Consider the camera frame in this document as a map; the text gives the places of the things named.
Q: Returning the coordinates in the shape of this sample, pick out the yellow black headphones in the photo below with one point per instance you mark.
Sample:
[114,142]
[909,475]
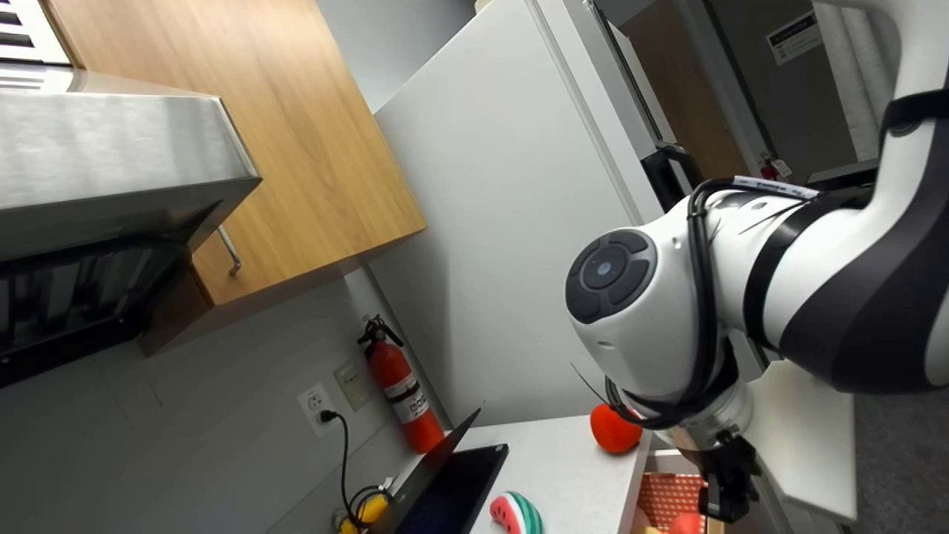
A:
[375,506]

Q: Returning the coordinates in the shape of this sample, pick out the red plush toy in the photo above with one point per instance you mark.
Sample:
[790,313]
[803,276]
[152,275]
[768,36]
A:
[686,522]

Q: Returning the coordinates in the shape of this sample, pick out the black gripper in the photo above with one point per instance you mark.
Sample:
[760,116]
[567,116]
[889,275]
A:
[734,463]

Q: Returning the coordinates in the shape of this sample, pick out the white switch plate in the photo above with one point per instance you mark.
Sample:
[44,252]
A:
[352,384]

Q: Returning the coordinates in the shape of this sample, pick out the steel range hood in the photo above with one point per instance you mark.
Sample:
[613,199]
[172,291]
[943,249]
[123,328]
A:
[106,150]

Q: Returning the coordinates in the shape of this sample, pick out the wooden upper cabinet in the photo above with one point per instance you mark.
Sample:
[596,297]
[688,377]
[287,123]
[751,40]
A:
[246,120]

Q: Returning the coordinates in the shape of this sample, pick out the white wall outlet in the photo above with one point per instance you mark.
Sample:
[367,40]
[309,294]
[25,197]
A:
[315,404]

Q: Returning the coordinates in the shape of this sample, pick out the wooden front white drawer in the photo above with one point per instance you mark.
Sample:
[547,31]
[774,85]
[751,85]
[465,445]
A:
[653,475]

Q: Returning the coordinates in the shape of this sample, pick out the red fire extinguisher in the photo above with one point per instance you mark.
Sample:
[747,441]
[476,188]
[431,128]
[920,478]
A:
[400,386]

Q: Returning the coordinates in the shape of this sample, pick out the watermelon slice plush toy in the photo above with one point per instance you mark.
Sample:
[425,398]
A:
[516,513]

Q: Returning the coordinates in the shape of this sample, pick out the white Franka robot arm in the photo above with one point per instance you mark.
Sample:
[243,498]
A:
[831,286]

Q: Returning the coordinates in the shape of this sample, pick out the grey door with sign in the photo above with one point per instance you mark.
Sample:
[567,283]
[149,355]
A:
[790,98]

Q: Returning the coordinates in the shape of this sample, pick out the orange patterned basket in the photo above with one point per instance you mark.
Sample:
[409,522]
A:
[671,494]

